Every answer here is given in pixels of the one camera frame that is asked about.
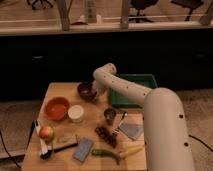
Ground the yellow banana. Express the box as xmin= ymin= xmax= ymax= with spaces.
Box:
xmin=119 ymin=145 xmax=143 ymax=159

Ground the grey blue cloth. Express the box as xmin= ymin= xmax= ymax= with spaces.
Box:
xmin=119 ymin=123 xmax=143 ymax=141

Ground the black cable right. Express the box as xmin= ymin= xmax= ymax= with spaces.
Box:
xmin=189 ymin=133 xmax=213 ymax=154

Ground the wooden post middle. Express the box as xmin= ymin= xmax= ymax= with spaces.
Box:
xmin=120 ymin=0 xmax=130 ymax=29

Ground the red yellow apple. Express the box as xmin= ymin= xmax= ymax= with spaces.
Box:
xmin=39 ymin=126 xmax=54 ymax=141

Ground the blue sponge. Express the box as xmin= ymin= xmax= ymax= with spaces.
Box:
xmin=73 ymin=137 xmax=94 ymax=162

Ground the orange bowl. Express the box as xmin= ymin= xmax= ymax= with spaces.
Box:
xmin=44 ymin=97 xmax=70 ymax=121

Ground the black cable left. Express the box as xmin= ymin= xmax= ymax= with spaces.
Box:
xmin=0 ymin=129 xmax=22 ymax=169

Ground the white black tool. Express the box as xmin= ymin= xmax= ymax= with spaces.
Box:
xmin=34 ymin=120 xmax=48 ymax=156

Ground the white cup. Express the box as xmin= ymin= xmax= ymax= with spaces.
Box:
xmin=68 ymin=105 xmax=84 ymax=123

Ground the black office chair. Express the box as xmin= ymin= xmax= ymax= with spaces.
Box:
xmin=129 ymin=0 xmax=158 ymax=23

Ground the small metal cup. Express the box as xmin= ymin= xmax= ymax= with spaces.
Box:
xmin=104 ymin=108 xmax=116 ymax=125

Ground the green chili pepper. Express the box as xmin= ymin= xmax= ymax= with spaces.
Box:
xmin=91 ymin=149 xmax=120 ymax=165

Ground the black cable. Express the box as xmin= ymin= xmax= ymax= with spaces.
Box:
xmin=189 ymin=133 xmax=213 ymax=154
xmin=0 ymin=129 xmax=22 ymax=169

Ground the dark grape bunch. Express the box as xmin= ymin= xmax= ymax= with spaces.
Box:
xmin=95 ymin=126 xmax=117 ymax=148

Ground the dark maroon bowl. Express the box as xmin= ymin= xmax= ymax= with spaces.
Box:
xmin=77 ymin=82 xmax=97 ymax=101

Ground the green plastic tray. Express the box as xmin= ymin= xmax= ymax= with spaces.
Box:
xmin=108 ymin=74 xmax=158 ymax=108

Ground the wooden post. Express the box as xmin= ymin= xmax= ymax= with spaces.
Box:
xmin=120 ymin=0 xmax=130 ymax=29
xmin=56 ymin=0 xmax=70 ymax=31

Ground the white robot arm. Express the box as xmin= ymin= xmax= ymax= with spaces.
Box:
xmin=93 ymin=63 xmax=195 ymax=171

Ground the wooden post left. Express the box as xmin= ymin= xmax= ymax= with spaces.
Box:
xmin=56 ymin=0 xmax=70 ymax=31

